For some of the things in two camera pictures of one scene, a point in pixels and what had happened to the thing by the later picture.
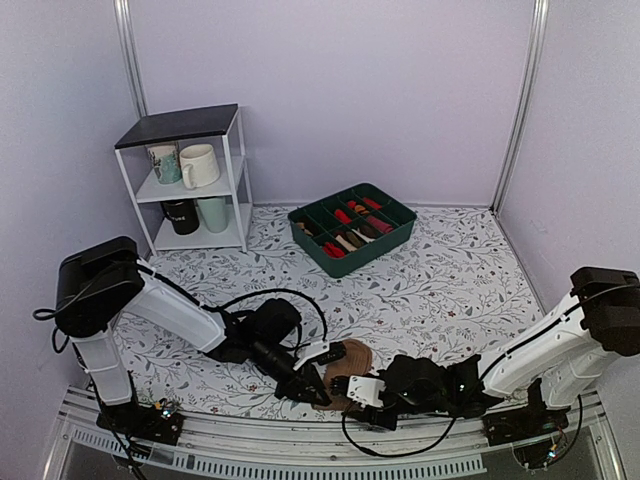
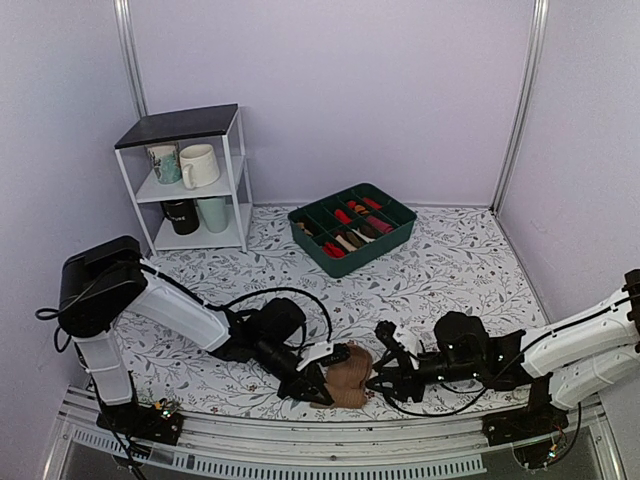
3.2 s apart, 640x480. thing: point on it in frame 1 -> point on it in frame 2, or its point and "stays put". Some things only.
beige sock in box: (351, 247) stays put
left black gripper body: (302, 381) stays put
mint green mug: (215, 213) stays put
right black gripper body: (378, 422) -> (468, 371)
